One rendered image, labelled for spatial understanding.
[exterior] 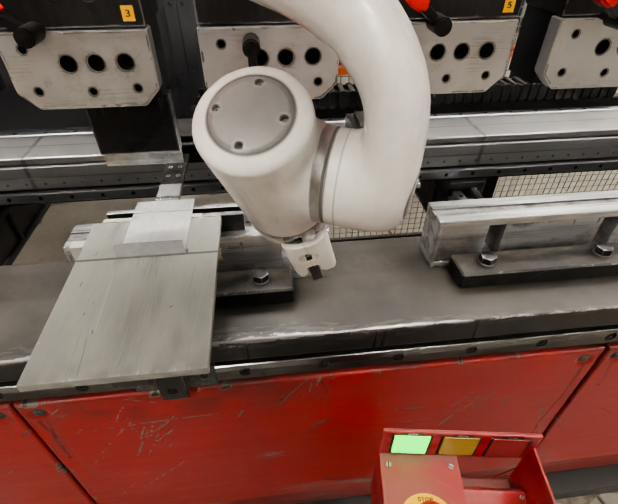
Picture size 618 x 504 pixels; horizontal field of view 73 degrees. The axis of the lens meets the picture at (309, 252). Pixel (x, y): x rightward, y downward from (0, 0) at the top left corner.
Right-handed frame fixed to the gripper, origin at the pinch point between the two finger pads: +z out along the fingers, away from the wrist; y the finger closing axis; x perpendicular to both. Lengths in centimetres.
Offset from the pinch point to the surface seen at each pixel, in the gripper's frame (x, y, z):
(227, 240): 11.5, 6.6, 3.0
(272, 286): 7.4, -1.5, 6.6
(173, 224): 17.3, 9.5, -1.7
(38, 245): 137, 92, 131
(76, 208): 126, 118, 151
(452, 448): -9.4, -29.8, 6.8
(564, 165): -58, 11, 36
